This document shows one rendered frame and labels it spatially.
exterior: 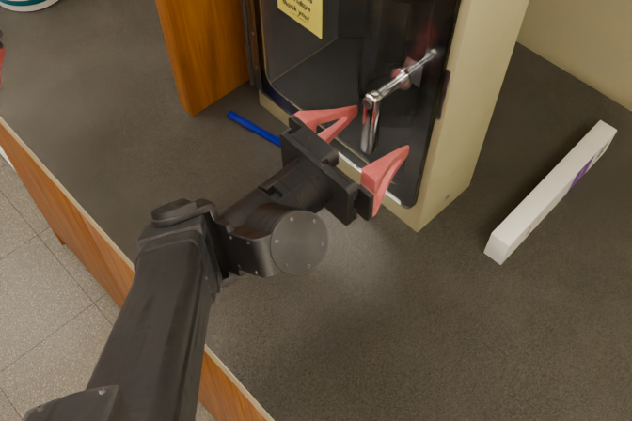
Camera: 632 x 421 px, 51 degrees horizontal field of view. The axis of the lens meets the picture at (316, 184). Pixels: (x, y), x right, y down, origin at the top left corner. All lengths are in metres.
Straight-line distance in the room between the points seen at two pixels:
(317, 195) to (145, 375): 0.33
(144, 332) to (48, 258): 1.67
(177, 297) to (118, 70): 0.70
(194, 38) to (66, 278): 1.22
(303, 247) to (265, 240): 0.04
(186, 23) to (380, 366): 0.50
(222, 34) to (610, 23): 0.57
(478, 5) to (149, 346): 0.40
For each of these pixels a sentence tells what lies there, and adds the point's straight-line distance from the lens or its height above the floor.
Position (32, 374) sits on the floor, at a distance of 1.95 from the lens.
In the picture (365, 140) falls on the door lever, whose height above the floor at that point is 1.14.
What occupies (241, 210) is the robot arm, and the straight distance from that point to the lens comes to 0.63.
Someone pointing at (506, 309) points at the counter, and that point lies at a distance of 0.87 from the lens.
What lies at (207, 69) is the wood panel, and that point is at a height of 1.01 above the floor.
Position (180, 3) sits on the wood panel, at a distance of 0.89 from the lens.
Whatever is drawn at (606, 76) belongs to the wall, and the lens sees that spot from 1.15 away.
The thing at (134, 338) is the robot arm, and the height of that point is 1.32.
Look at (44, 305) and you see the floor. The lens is 2.02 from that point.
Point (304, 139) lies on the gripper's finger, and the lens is 0.67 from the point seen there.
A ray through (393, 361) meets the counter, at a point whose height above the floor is 0.94.
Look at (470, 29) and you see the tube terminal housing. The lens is 0.64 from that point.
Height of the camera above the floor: 1.70
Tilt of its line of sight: 54 degrees down
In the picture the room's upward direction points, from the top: straight up
